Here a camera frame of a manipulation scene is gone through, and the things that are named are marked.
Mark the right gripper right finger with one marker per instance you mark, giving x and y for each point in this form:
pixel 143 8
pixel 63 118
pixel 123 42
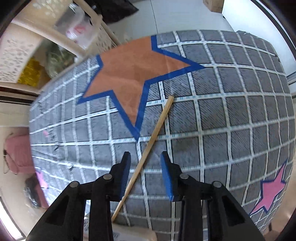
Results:
pixel 181 187

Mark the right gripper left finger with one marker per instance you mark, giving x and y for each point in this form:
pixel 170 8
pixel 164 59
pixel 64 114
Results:
pixel 106 189

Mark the plain bamboo chopstick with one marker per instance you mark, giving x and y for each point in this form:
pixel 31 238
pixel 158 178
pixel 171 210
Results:
pixel 144 155

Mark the white plastic utensil caddy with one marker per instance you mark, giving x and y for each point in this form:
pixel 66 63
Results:
pixel 120 232

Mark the grey checked star tablecloth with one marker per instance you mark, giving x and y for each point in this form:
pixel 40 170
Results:
pixel 232 121

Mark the pink plastic stool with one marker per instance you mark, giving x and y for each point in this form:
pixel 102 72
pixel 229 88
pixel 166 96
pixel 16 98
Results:
pixel 17 154

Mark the cardboard box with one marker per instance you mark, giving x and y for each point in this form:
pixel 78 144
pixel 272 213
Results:
pixel 214 5

